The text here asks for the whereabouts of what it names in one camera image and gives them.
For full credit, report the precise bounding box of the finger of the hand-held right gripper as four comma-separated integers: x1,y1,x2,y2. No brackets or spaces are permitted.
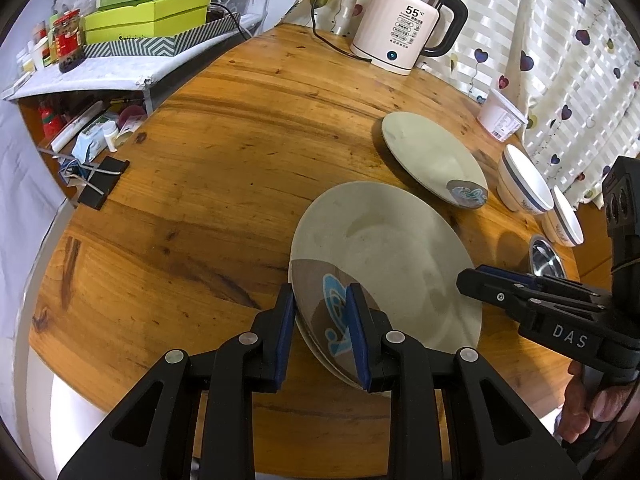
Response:
477,265,609,309
456,267,606,322

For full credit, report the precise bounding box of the white bowl blue stripe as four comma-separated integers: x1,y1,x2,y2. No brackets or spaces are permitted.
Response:
542,185,585,248
496,144,555,216

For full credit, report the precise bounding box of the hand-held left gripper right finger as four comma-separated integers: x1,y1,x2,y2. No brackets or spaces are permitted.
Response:
346,283,584,480

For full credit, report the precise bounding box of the red label jar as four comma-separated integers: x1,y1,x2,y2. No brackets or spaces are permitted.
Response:
50,10,84,74

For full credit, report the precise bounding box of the wet wipes packet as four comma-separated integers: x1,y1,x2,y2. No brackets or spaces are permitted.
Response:
71,120,121,162

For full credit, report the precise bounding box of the black binder clip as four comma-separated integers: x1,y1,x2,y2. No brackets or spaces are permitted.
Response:
77,156,130,210

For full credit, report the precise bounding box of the cream electric kettle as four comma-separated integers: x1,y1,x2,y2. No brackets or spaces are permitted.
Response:
349,0,469,77

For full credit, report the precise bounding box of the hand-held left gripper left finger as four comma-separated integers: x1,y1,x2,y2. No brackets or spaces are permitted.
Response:
57,283,298,480

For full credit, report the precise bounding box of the grey shelf rack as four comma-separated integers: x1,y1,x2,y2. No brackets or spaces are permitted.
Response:
2,15,263,117

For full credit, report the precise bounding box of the person's right hand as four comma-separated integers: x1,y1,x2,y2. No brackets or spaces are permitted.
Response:
557,362,630,445

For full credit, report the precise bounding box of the black kettle cable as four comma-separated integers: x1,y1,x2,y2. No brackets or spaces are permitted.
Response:
309,0,373,65

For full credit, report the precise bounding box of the row of small bottles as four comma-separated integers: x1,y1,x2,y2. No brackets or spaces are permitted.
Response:
16,21,53,75

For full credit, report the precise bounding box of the small steel bowl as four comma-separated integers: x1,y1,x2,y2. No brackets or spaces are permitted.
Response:
529,234,568,281

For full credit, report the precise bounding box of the lime green box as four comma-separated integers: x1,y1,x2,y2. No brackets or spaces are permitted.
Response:
82,0,213,45

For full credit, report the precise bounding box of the large cream plate blue pattern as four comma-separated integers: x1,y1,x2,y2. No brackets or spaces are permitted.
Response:
289,181,484,396

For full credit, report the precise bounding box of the white plastic tub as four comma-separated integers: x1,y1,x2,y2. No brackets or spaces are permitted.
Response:
476,87,529,142

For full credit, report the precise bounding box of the striped chevron box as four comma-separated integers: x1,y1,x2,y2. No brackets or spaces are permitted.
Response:
82,10,241,59

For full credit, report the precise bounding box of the heart print striped curtain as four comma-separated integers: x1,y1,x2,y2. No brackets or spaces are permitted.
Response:
280,0,640,211

